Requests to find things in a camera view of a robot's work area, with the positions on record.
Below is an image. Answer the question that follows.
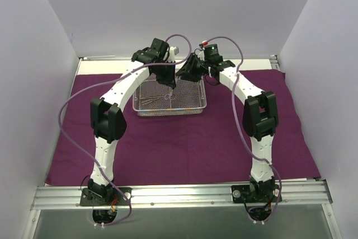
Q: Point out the metal mesh instrument tray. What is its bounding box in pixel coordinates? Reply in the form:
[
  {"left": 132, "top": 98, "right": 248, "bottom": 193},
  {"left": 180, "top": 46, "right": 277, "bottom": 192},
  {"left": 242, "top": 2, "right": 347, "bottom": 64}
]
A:
[{"left": 133, "top": 76, "right": 207, "bottom": 116}]

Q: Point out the purple cloth wrap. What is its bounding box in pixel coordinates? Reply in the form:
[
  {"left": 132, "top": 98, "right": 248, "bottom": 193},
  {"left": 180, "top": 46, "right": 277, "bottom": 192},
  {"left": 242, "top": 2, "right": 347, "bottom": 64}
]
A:
[{"left": 46, "top": 70, "right": 320, "bottom": 186}]

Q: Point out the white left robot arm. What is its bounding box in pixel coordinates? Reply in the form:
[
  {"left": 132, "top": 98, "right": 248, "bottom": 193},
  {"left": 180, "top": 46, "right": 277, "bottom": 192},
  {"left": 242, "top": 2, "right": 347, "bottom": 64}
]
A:
[{"left": 88, "top": 46, "right": 179, "bottom": 205}]

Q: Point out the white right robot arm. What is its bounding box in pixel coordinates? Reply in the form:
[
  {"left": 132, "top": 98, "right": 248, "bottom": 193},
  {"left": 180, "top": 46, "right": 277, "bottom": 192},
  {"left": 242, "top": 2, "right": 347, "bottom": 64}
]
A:
[{"left": 177, "top": 52, "right": 279, "bottom": 201}]

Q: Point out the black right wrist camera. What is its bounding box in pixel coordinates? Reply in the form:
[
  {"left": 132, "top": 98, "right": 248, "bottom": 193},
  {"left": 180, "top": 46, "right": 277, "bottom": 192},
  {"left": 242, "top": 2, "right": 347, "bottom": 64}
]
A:
[{"left": 203, "top": 44, "right": 223, "bottom": 64}]

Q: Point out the aluminium right side rail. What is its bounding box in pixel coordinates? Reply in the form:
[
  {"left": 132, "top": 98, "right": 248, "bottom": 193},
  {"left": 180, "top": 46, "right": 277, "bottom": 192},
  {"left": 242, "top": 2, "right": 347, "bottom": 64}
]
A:
[{"left": 270, "top": 55, "right": 280, "bottom": 71}]

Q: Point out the aluminium rail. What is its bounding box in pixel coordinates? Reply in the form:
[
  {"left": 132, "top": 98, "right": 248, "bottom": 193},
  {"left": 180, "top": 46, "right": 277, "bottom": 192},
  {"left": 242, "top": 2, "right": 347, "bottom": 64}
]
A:
[
  {"left": 31, "top": 180, "right": 332, "bottom": 210},
  {"left": 270, "top": 55, "right": 280, "bottom": 71}
]

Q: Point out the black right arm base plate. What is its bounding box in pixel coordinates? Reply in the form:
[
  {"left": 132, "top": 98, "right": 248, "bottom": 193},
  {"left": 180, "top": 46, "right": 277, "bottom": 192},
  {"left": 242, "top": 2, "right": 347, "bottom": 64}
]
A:
[{"left": 230, "top": 183, "right": 282, "bottom": 204}]

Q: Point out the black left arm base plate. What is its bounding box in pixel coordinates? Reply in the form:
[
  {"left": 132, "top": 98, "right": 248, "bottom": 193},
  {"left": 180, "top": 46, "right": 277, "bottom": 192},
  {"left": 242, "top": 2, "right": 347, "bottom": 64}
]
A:
[{"left": 79, "top": 187, "right": 129, "bottom": 207}]

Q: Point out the aluminium front rail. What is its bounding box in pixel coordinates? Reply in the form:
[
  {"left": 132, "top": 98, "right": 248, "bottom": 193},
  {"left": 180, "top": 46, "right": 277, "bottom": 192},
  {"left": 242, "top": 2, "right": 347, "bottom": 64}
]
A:
[{"left": 31, "top": 180, "right": 332, "bottom": 210}]

